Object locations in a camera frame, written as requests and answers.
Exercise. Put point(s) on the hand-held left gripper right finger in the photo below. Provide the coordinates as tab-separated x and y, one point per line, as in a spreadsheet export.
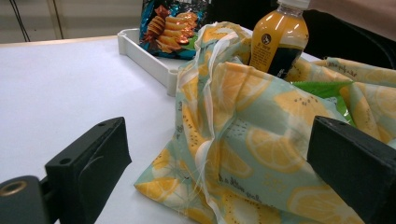
358	165

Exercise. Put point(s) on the orange slice print cloth bag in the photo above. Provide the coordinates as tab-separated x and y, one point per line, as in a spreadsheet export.
249	124

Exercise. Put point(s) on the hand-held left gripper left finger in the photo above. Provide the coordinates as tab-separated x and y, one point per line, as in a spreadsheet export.
90	165

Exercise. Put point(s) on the white plastic tray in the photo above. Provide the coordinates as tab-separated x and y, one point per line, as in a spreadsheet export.
146	59

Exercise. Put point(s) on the green snack packet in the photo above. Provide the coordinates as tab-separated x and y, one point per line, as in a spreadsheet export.
320	88

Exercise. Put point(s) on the blue potato chips bag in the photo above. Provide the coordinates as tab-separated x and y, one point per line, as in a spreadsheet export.
168	34

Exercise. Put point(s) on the orange juice bottle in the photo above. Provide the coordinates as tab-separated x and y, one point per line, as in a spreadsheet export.
274	37

